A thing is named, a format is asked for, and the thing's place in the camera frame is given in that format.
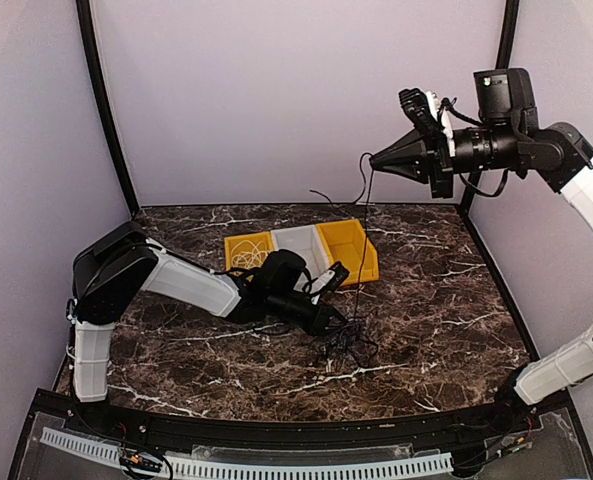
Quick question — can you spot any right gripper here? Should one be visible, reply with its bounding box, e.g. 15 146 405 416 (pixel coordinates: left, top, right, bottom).
371 121 522 197

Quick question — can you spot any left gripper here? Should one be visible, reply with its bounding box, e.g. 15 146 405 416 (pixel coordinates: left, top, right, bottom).
269 290 352 338

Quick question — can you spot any black thin cable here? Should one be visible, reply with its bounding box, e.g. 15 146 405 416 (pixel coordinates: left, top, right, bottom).
309 152 380 366

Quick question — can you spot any yellow bin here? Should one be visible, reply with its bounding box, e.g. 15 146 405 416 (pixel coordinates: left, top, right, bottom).
316 219 380 287
224 232 275 270

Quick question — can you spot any white bin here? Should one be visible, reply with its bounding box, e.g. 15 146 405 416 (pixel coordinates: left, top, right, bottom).
270 225 330 278

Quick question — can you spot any thick white cable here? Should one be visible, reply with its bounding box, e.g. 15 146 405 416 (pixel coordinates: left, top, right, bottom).
231 237 269 271

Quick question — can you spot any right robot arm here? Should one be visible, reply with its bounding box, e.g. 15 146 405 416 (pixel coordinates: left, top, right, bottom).
370 68 593 434

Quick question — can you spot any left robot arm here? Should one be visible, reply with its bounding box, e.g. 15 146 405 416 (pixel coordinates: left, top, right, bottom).
66 221 349 436

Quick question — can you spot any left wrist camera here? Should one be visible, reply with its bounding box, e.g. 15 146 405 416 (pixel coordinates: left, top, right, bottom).
303 261 349 303

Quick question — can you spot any black front rail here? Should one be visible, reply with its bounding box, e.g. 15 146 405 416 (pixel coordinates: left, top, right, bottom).
31 389 528 452

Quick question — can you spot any right black frame post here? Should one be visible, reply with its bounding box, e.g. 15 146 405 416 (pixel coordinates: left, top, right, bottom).
460 0 520 216

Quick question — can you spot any black frame post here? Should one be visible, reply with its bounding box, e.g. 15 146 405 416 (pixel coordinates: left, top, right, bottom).
460 0 520 216
75 0 140 217

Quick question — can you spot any white slotted cable duct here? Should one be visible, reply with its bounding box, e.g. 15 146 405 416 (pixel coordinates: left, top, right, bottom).
40 428 453 480

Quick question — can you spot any left black frame post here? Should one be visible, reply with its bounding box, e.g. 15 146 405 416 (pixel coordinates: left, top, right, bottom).
75 0 140 217

